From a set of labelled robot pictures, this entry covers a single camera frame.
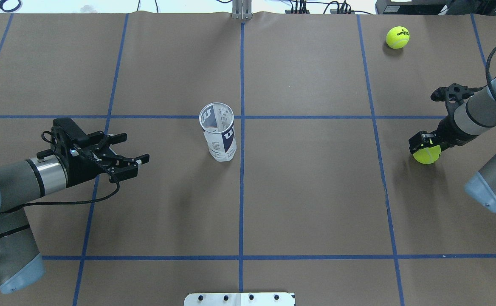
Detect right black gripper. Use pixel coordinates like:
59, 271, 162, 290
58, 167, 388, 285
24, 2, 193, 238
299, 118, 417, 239
409, 116, 465, 154

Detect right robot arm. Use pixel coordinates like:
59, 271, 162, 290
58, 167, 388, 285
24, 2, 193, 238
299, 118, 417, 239
409, 78, 496, 213

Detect tennis ball Wilson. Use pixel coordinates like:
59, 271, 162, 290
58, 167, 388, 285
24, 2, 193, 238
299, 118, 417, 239
386, 26, 410, 50

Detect clear tennis ball can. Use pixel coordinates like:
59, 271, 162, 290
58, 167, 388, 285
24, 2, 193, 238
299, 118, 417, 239
199, 102, 237, 162

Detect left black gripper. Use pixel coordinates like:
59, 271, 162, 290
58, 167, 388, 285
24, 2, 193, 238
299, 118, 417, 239
63, 133, 150, 187

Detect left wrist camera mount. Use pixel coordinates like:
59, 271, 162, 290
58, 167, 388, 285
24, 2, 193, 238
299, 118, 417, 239
37, 117, 104, 161

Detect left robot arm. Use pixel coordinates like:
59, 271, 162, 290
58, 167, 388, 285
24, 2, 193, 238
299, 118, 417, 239
0, 127, 150, 294

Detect aluminium frame post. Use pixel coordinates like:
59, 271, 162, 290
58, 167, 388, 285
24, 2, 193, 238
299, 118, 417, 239
231, 0, 253, 21

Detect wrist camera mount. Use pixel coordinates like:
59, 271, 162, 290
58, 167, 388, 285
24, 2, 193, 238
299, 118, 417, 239
430, 83, 484, 116
37, 117, 104, 161

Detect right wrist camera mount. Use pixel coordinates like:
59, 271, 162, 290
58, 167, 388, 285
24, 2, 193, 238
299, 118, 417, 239
430, 83, 484, 116

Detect tennis ball Roland Garros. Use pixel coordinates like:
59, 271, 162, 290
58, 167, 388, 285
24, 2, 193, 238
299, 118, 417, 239
413, 145, 442, 164

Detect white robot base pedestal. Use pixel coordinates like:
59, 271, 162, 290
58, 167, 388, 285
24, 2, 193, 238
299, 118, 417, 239
183, 292, 296, 306

